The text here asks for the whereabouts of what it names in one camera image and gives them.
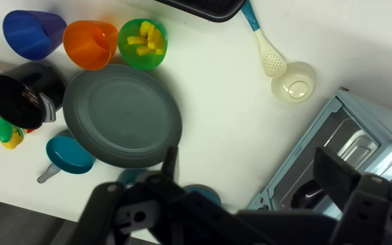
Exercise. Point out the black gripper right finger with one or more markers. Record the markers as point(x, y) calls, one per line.
point(364, 204)

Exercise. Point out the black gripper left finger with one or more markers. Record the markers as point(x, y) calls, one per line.
point(106, 208)

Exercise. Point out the small white bowl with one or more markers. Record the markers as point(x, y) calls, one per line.
point(293, 83)

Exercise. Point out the light blue toaster oven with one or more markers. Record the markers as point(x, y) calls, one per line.
point(355, 140)

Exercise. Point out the large teal frying pan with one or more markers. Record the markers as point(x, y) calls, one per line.
point(123, 115)

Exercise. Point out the green and yellow toy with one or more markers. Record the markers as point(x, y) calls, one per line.
point(4, 130)

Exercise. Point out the black pot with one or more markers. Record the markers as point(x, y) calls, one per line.
point(17, 96)

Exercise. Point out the green plastic cup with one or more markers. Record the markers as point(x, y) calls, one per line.
point(130, 56)

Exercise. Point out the orange plastic cup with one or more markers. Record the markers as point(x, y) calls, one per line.
point(89, 45)

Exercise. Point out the yellow toy pieces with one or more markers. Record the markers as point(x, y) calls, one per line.
point(149, 39)

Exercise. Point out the blue plastic cup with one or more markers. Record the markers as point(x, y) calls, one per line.
point(28, 34)

